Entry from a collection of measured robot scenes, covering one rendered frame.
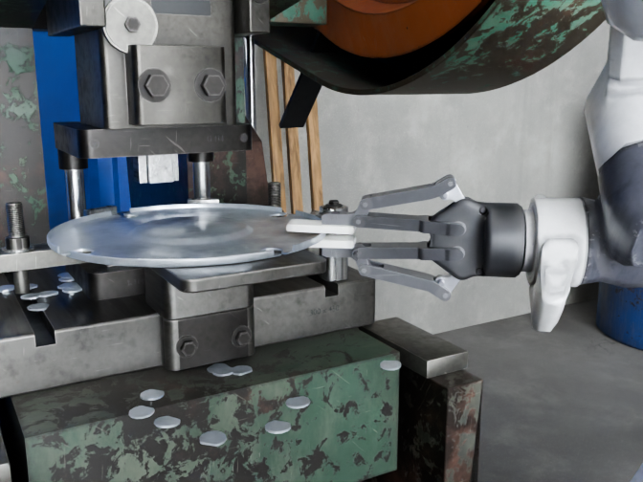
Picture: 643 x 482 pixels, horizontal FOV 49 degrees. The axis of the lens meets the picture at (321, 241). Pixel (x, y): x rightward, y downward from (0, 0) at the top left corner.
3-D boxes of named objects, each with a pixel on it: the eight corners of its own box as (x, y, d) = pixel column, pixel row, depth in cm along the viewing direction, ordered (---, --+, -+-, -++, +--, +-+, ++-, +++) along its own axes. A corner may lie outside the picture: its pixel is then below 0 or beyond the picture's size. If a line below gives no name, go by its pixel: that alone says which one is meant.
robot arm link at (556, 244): (572, 191, 73) (518, 190, 74) (602, 214, 61) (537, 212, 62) (563, 305, 76) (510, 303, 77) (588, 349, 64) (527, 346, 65)
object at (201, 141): (256, 171, 84) (255, 123, 82) (82, 183, 74) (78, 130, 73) (207, 158, 97) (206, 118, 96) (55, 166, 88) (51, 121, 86)
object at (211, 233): (215, 201, 96) (215, 195, 95) (382, 232, 76) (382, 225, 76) (-1, 233, 75) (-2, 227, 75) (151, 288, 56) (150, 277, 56)
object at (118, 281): (258, 276, 87) (257, 251, 86) (91, 301, 77) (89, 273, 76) (210, 250, 100) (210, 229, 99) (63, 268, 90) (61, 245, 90)
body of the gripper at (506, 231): (514, 271, 75) (427, 267, 77) (520, 192, 74) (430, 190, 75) (524, 292, 68) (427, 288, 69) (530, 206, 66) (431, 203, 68)
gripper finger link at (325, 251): (371, 243, 74) (370, 271, 75) (323, 242, 75) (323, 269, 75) (370, 247, 72) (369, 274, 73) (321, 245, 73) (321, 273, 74)
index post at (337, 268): (349, 279, 85) (350, 201, 83) (328, 282, 84) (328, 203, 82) (338, 273, 88) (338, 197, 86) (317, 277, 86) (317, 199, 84)
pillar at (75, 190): (91, 248, 88) (82, 135, 85) (73, 250, 87) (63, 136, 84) (87, 245, 90) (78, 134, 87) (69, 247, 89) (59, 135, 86)
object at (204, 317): (330, 391, 67) (331, 254, 64) (189, 427, 61) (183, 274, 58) (229, 317, 88) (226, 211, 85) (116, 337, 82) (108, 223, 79)
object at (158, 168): (181, 181, 84) (180, 150, 84) (142, 184, 82) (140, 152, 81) (172, 178, 87) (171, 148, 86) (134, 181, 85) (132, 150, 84)
